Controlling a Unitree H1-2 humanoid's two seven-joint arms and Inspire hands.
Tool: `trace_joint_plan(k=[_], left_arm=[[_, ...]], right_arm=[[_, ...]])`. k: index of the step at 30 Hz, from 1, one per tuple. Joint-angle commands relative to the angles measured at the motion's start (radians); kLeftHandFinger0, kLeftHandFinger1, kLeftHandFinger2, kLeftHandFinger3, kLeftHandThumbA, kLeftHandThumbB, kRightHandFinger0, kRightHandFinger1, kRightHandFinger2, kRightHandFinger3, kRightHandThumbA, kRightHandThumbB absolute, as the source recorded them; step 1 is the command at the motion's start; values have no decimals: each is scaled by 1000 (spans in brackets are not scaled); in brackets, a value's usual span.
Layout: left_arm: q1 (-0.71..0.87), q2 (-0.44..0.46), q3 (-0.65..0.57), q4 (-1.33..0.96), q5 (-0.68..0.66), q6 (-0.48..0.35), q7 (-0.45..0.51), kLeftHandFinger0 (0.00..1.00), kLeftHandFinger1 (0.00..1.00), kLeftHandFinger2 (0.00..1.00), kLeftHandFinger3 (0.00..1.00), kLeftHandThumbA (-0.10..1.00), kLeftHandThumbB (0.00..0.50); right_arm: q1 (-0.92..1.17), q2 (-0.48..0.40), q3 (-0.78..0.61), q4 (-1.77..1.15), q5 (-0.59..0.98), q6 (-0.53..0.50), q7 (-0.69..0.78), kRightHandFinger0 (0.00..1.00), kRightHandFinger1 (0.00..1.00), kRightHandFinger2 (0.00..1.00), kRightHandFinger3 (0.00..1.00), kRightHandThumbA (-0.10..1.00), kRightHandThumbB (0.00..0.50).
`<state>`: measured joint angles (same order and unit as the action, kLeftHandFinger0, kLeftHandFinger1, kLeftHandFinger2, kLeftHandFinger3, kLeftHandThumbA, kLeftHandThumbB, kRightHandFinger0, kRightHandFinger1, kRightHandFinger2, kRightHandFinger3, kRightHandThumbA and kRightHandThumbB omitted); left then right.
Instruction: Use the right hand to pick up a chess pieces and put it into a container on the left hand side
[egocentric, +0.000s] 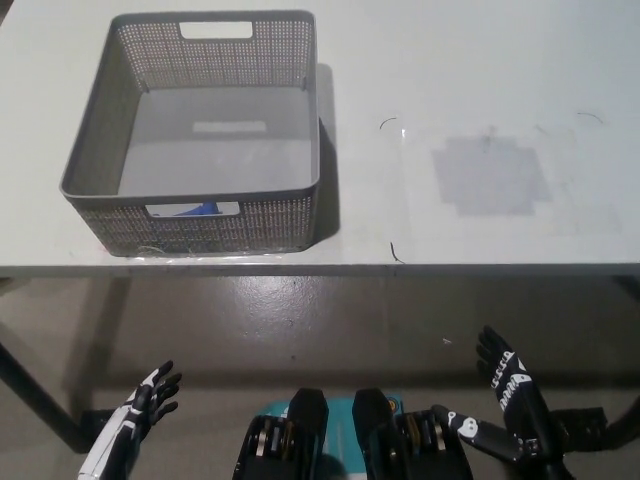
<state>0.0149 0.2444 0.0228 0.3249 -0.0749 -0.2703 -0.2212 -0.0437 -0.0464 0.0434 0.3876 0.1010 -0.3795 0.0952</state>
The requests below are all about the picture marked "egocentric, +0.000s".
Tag robot right hand white black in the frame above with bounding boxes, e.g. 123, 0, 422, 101
431, 324, 592, 480

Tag black metal table leg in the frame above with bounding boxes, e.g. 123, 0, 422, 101
0, 319, 87, 454
605, 392, 640, 444

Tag robot body black teal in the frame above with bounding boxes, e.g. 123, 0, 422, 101
231, 387, 474, 480

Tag blue rook chess piece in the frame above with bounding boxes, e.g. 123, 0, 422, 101
151, 200, 222, 218

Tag black table foot plate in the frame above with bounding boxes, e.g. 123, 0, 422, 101
547, 406, 607, 432
81, 407, 126, 437

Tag grey perforated plastic basket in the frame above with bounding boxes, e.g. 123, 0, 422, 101
59, 9, 322, 258

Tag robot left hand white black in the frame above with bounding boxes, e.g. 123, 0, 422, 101
77, 359, 184, 480

